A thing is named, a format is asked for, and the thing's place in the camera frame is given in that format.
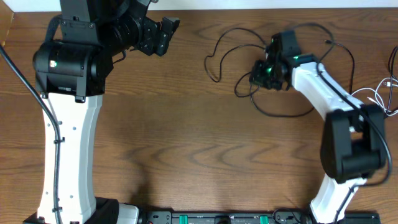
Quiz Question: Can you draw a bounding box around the black thin usb cable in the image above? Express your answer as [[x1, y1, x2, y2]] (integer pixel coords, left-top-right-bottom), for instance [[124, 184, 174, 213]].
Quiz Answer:
[[203, 27, 315, 118]]

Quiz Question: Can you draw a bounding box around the white usb cable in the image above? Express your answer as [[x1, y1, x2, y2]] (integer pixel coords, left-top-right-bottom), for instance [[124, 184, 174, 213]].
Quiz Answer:
[[351, 77, 398, 118]]

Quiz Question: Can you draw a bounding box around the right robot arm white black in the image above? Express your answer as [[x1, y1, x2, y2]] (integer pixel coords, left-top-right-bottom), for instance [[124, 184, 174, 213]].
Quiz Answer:
[[249, 30, 391, 223]]

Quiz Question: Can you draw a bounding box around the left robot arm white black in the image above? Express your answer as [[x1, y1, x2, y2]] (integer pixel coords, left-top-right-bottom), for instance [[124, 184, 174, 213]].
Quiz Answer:
[[27, 0, 180, 223]]

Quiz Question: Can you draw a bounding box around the black mounting rail base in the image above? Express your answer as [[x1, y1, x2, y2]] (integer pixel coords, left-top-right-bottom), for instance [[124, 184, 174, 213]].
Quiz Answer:
[[136, 208, 382, 224]]

